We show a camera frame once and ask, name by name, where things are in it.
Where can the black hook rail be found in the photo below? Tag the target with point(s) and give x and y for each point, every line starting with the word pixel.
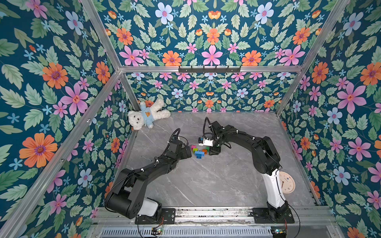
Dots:
pixel 209 69

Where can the light blue long lego brick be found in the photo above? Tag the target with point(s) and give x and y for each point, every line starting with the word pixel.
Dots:
pixel 199 153

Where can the white teddy bear blue shirt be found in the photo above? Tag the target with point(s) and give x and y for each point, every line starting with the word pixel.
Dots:
pixel 148 115

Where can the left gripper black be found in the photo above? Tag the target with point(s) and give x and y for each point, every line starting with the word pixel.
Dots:
pixel 184 155

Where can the beige round clock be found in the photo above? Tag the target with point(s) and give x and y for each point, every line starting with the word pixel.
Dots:
pixel 288 184

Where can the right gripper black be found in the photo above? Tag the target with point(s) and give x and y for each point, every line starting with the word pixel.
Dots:
pixel 213 148

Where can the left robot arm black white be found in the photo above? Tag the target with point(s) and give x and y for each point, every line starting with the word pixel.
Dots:
pixel 127 195

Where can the white ventilation grille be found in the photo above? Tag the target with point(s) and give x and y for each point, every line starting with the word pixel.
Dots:
pixel 187 232

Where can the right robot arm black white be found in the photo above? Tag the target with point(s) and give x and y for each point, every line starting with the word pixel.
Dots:
pixel 265 157

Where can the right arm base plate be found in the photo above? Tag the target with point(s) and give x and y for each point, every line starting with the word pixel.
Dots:
pixel 265 215

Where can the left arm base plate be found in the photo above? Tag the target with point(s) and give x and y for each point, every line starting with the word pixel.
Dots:
pixel 162 216

